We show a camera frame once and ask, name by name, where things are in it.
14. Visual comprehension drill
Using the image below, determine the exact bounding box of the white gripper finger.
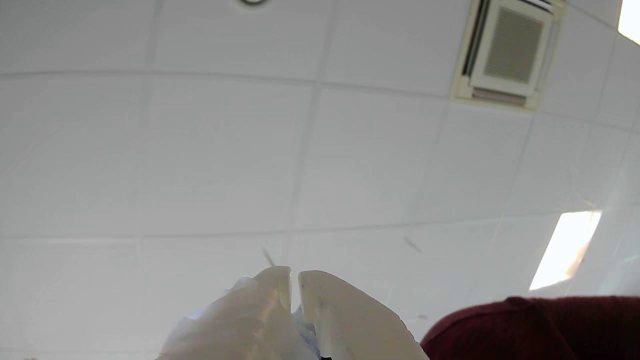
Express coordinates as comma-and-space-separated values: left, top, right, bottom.
298, 270, 431, 360
156, 265, 321, 360

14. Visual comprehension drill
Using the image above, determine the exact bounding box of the dark red garment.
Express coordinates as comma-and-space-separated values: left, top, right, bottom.
421, 296, 640, 360

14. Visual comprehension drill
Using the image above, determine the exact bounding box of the rectangular ceiling light panel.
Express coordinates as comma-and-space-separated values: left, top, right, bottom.
529, 210, 603, 292
617, 0, 640, 46

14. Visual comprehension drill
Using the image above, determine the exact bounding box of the ceiling air conditioner vent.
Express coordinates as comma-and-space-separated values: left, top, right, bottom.
451, 0, 567, 111

